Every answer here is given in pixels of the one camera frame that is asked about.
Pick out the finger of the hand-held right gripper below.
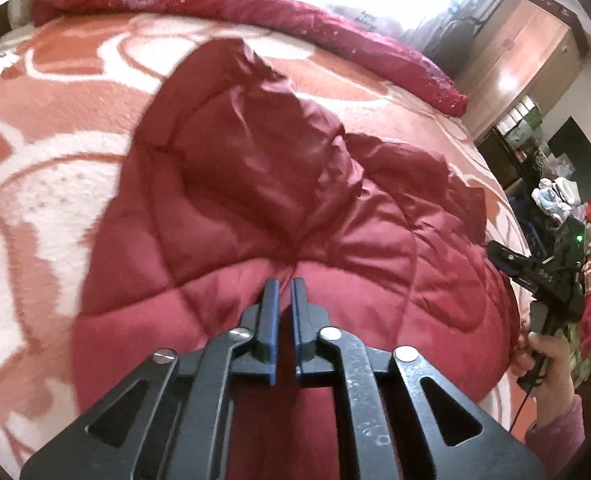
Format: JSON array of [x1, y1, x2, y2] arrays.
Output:
[[486, 240, 547, 289]]

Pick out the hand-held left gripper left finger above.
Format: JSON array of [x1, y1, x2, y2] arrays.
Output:
[[20, 278, 280, 480]]

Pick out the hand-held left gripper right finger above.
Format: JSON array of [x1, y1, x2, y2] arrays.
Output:
[[290, 278, 547, 480]]

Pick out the dark red quilted jacket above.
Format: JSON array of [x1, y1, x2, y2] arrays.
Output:
[[70, 37, 523, 480]]

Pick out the person's right forearm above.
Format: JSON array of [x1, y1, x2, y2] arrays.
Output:
[[523, 393, 589, 461]]

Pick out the white crumpled clothes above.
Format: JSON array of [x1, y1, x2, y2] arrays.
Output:
[[531, 176, 585, 222]]

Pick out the person's right hand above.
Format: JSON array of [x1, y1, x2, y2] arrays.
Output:
[[512, 317, 576, 414]]

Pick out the dark shelf unit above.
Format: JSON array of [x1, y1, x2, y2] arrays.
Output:
[[480, 95, 547, 192]]

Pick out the black flat panel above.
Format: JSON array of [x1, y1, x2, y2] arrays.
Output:
[[547, 116, 591, 192]]

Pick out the wooden wardrobe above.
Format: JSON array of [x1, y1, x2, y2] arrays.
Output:
[[453, 0, 585, 141]]

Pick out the black chair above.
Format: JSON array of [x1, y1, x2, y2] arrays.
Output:
[[425, 10, 482, 82]]

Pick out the orange and white blanket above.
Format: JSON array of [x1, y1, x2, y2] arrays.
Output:
[[0, 12, 532, 480]]

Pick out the white printed cushion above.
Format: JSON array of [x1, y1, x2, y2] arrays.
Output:
[[335, 4, 391, 36]]

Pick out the red floral quilt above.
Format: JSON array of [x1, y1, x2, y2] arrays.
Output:
[[30, 0, 469, 117]]

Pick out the small white pillow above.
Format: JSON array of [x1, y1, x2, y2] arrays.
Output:
[[4, 0, 37, 27]]

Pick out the black cable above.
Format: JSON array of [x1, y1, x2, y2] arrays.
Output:
[[507, 375, 537, 434]]

